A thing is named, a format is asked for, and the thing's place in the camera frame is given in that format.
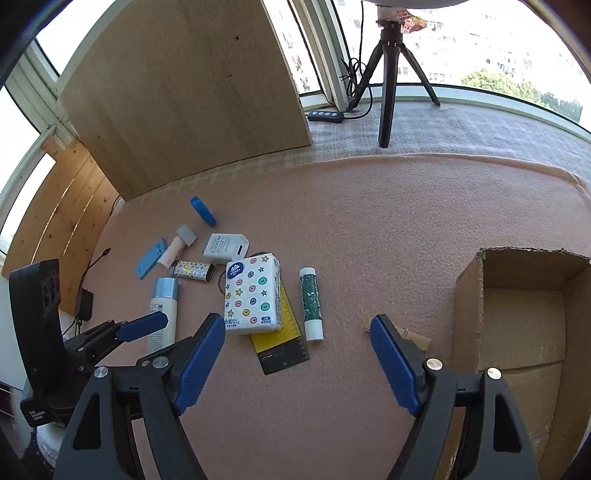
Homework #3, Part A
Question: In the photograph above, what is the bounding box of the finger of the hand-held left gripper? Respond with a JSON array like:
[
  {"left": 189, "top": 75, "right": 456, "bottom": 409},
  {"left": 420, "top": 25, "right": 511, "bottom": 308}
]
[{"left": 65, "top": 311, "right": 170, "bottom": 366}]

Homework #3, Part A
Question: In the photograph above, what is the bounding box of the black tripod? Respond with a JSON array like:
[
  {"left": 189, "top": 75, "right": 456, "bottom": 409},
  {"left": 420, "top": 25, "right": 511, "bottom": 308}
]
[{"left": 348, "top": 21, "right": 441, "bottom": 148}]

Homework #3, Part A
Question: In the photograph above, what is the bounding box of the black plug cable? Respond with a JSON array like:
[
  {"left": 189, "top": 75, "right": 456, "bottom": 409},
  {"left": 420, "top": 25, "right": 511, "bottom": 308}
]
[{"left": 60, "top": 248, "right": 110, "bottom": 337}]

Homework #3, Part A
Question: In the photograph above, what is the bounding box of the yellow and black card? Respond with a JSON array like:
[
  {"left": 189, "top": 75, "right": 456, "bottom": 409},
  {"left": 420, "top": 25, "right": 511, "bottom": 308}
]
[{"left": 250, "top": 286, "right": 311, "bottom": 376}]

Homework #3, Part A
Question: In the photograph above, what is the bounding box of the star print tissue pack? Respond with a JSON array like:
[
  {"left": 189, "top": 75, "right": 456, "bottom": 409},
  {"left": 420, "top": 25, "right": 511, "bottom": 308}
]
[{"left": 223, "top": 253, "right": 283, "bottom": 334}]

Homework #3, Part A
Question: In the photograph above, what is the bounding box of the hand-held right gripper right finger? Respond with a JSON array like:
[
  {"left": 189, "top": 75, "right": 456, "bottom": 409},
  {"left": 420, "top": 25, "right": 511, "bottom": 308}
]
[{"left": 369, "top": 314, "right": 541, "bottom": 480}]

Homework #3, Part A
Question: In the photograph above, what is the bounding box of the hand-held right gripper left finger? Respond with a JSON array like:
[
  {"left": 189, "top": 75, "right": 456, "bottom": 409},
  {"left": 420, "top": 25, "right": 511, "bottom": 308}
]
[{"left": 53, "top": 313, "right": 227, "bottom": 480}]

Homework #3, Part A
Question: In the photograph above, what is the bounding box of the black power adapter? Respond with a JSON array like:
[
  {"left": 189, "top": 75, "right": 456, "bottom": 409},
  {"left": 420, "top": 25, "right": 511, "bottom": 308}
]
[{"left": 76, "top": 288, "right": 94, "bottom": 321}]

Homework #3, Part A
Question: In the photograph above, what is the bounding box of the pink patterned wrapping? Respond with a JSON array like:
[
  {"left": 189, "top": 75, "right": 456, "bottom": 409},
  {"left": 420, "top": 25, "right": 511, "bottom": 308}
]
[{"left": 376, "top": 7, "right": 428, "bottom": 33}]

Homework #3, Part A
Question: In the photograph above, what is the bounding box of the white wall charger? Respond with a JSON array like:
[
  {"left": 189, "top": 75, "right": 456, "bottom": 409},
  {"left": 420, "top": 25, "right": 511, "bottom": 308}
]
[{"left": 202, "top": 233, "right": 251, "bottom": 266}]

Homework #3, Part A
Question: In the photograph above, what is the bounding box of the patterned lighter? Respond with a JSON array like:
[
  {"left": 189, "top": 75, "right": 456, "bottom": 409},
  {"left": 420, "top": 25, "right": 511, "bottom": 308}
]
[{"left": 170, "top": 260, "right": 215, "bottom": 281}]

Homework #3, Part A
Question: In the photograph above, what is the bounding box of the cardboard box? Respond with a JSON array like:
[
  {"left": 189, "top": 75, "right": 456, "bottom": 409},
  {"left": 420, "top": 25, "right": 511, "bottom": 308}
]
[{"left": 451, "top": 247, "right": 591, "bottom": 480}]

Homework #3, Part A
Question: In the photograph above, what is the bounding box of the green patterned glue stick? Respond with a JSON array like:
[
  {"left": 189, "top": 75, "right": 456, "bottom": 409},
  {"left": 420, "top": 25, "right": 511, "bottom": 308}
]
[{"left": 298, "top": 267, "right": 324, "bottom": 342}]

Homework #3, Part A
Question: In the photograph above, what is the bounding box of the white bottle with blue cap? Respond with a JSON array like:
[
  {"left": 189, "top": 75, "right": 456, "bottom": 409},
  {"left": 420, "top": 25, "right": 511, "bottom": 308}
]
[{"left": 146, "top": 277, "right": 179, "bottom": 356}]

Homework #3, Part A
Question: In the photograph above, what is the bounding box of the white window frame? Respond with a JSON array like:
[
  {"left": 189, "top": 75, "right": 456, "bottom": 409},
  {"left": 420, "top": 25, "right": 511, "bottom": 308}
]
[{"left": 0, "top": 0, "right": 591, "bottom": 125}]

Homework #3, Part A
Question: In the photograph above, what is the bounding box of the light wooden board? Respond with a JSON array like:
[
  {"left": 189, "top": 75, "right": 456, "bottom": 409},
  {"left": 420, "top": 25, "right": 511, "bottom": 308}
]
[{"left": 58, "top": 0, "right": 315, "bottom": 201}]

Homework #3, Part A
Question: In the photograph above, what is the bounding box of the pine wood panel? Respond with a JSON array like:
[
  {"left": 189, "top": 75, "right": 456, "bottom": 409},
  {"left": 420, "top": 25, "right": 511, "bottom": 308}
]
[{"left": 2, "top": 141, "right": 122, "bottom": 315}]

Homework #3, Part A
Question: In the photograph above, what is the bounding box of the black ring light cable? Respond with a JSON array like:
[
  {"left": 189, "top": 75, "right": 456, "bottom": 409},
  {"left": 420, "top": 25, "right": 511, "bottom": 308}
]
[{"left": 339, "top": 0, "right": 384, "bottom": 118}]

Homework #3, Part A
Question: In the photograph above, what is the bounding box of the wooden clothespin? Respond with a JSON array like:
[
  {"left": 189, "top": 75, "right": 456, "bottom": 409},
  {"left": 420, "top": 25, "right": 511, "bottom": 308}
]
[{"left": 362, "top": 323, "right": 432, "bottom": 354}]

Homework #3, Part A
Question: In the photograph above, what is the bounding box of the blue round lid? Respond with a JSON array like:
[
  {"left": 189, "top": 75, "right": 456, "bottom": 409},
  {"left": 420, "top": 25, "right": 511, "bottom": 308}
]
[{"left": 189, "top": 196, "right": 218, "bottom": 228}]

